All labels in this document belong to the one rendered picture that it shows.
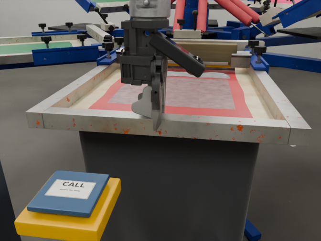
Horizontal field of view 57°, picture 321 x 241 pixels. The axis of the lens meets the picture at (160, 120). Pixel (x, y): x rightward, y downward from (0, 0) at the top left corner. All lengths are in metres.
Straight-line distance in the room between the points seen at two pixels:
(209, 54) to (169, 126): 0.59
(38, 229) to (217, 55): 0.88
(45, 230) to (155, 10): 0.39
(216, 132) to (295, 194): 1.66
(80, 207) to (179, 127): 0.25
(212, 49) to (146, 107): 0.62
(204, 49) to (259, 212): 1.19
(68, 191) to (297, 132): 0.43
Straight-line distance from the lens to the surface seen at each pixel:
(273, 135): 0.62
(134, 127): 0.61
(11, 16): 6.36
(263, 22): 1.49
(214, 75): 1.08
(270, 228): 1.92
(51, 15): 5.95
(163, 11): 0.55
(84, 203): 0.48
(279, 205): 2.09
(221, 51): 1.15
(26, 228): 0.51
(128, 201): 0.85
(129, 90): 0.91
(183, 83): 0.98
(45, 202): 0.50
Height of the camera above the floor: 1.27
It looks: 24 degrees down
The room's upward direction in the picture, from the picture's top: straight up
